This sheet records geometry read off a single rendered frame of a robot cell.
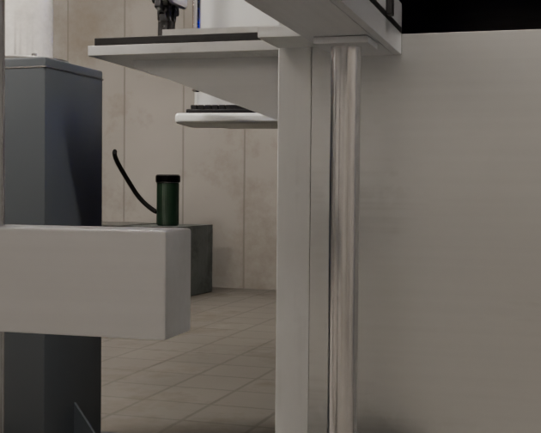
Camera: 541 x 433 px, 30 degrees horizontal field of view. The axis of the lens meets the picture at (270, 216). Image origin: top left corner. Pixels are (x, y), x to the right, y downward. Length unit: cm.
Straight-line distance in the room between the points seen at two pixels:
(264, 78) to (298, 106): 15
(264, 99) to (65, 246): 93
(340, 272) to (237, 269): 441
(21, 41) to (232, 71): 47
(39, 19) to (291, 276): 79
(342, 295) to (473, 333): 30
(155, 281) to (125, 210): 521
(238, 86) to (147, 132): 425
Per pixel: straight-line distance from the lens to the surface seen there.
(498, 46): 182
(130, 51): 201
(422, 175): 182
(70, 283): 113
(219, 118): 273
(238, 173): 600
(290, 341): 188
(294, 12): 141
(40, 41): 220
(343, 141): 162
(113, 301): 111
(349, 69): 163
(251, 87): 200
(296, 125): 186
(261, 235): 596
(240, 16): 299
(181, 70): 205
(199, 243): 563
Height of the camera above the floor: 59
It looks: 2 degrees down
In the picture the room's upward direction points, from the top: straight up
